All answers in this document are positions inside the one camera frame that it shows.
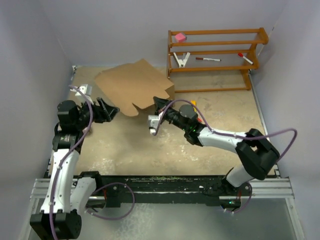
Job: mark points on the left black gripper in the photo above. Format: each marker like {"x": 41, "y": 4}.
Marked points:
{"x": 104, "y": 114}

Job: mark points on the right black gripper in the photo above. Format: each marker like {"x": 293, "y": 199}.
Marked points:
{"x": 160, "y": 103}

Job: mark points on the brown cardboard box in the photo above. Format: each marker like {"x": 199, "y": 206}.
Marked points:
{"x": 132, "y": 86}

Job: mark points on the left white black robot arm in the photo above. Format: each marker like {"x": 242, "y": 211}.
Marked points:
{"x": 60, "y": 216}

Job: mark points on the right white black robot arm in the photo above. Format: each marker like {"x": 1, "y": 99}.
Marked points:
{"x": 257, "y": 155}

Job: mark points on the yellow toy block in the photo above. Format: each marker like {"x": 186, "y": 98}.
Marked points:
{"x": 193, "y": 103}

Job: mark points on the white clamp tool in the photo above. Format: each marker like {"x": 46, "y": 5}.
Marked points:
{"x": 181, "y": 62}

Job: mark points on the brown-capped white marker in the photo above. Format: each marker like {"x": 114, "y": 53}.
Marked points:
{"x": 208, "y": 59}

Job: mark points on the pink eraser block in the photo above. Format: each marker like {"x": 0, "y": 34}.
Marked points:
{"x": 180, "y": 37}

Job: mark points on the red-capped white marker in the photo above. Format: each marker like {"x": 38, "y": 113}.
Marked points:
{"x": 245, "y": 58}

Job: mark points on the wooden three-tier rack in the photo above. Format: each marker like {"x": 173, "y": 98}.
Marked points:
{"x": 245, "y": 68}

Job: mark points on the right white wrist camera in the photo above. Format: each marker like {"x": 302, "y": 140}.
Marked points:
{"x": 154, "y": 122}

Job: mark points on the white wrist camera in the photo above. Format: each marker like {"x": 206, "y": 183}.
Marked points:
{"x": 154, "y": 122}
{"x": 86, "y": 90}

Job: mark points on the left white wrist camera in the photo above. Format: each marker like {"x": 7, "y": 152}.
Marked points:
{"x": 86, "y": 90}

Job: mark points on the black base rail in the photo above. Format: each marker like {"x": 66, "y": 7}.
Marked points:
{"x": 209, "y": 190}

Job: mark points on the aluminium extrusion frame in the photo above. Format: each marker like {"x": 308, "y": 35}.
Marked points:
{"x": 269, "y": 188}

